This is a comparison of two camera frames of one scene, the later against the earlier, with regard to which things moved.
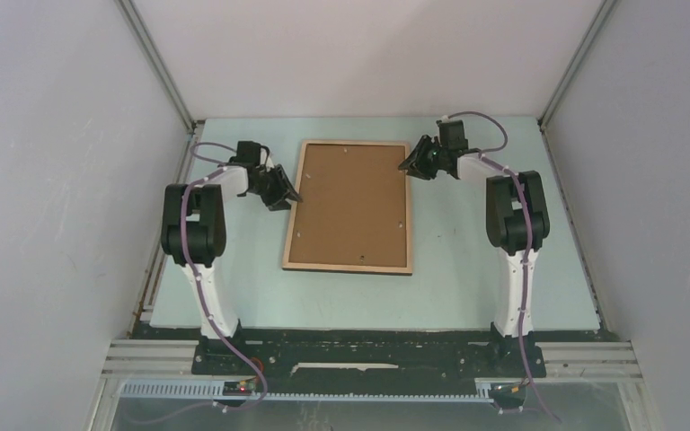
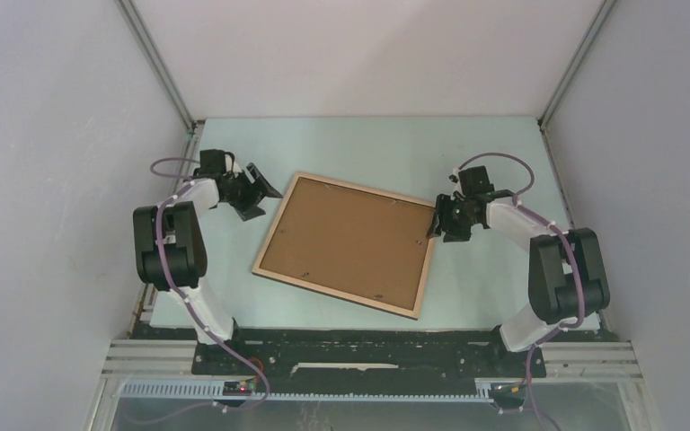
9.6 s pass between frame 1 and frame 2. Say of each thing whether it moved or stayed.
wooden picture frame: moved
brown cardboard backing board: moved
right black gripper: moved
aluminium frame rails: stayed
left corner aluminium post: stayed
